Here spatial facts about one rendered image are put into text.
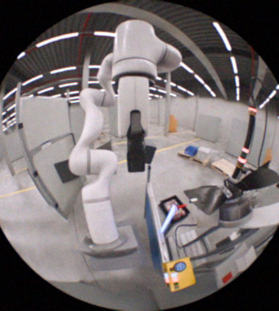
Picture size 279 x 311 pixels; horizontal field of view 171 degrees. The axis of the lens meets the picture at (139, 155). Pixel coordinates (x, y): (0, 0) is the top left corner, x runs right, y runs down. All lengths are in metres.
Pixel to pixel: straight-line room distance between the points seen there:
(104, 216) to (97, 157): 0.24
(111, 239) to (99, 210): 0.13
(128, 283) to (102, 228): 1.27
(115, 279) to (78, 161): 1.50
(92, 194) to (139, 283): 1.40
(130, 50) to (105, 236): 0.50
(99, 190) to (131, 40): 0.42
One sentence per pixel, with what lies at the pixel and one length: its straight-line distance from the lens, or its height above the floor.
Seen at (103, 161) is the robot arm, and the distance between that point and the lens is 0.40.
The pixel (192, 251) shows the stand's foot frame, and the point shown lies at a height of 0.07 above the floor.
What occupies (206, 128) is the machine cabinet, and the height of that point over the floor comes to 0.95.
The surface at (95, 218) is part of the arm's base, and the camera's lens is 0.38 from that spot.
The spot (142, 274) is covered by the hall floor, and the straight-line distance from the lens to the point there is 1.54.
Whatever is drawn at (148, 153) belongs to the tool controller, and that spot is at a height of 1.17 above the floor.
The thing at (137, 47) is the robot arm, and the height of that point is 1.64.
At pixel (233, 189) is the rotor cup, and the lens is 0.66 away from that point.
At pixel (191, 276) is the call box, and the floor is 1.07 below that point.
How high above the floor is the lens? 1.52
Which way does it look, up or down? 26 degrees down
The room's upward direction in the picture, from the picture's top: straight up
